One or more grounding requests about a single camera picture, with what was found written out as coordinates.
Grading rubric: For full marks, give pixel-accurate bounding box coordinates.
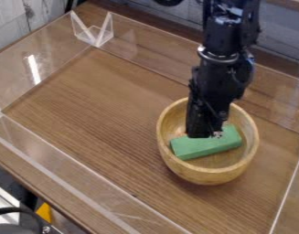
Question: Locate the clear acrylic tray wall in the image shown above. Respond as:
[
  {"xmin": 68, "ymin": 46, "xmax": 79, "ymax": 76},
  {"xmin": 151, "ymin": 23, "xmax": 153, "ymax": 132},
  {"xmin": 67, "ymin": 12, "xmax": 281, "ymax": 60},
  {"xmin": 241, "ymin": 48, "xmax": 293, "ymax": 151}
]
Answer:
[{"xmin": 0, "ymin": 4, "xmax": 299, "ymax": 234}]

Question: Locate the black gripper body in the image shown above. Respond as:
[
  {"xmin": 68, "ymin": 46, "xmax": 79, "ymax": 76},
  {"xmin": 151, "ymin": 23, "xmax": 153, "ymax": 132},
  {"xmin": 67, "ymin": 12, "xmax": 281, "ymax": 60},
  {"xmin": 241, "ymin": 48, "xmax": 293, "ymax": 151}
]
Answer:
[{"xmin": 190, "ymin": 46, "xmax": 254, "ymax": 114}]

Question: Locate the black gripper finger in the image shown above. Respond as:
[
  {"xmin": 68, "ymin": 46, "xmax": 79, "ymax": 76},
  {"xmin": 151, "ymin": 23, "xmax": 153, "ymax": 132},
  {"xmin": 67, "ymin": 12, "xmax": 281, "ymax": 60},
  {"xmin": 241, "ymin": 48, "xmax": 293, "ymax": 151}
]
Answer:
[
  {"xmin": 186, "ymin": 96, "xmax": 209, "ymax": 138},
  {"xmin": 207, "ymin": 107, "xmax": 229, "ymax": 137}
]

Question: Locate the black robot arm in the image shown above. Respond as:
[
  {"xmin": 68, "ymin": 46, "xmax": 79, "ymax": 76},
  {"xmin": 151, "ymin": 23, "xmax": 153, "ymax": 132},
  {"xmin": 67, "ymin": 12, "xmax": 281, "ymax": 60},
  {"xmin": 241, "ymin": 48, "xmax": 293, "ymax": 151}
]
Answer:
[{"xmin": 186, "ymin": 0, "xmax": 261, "ymax": 138}]

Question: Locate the brown wooden bowl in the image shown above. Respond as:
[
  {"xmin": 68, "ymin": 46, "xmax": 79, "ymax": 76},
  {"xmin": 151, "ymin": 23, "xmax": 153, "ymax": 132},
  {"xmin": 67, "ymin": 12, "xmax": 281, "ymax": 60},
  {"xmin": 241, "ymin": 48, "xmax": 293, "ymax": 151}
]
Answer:
[{"xmin": 157, "ymin": 98, "xmax": 261, "ymax": 186}]

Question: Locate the clear acrylic corner bracket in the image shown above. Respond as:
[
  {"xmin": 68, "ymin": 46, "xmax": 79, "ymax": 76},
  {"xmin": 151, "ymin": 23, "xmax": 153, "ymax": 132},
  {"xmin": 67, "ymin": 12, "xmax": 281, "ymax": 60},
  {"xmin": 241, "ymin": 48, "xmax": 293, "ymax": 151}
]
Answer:
[{"xmin": 70, "ymin": 12, "xmax": 114, "ymax": 48}]

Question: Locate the black cable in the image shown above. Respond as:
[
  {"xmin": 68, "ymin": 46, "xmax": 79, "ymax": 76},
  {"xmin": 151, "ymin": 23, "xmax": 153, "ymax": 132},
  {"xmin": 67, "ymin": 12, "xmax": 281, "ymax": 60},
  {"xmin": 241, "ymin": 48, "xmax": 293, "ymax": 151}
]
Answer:
[{"xmin": 0, "ymin": 207, "xmax": 51, "ymax": 234}]

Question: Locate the yellow label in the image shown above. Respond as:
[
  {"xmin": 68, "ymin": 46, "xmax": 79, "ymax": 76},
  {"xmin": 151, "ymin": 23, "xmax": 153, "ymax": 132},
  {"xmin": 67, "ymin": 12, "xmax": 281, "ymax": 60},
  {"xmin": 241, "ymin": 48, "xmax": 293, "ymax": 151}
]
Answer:
[{"xmin": 36, "ymin": 203, "xmax": 52, "ymax": 222}]

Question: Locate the green rectangular block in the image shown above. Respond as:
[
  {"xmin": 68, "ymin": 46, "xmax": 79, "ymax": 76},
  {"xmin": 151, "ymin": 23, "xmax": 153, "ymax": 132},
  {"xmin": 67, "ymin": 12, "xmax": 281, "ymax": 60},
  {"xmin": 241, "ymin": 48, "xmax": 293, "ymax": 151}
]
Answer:
[{"xmin": 170, "ymin": 124, "xmax": 242, "ymax": 161}]

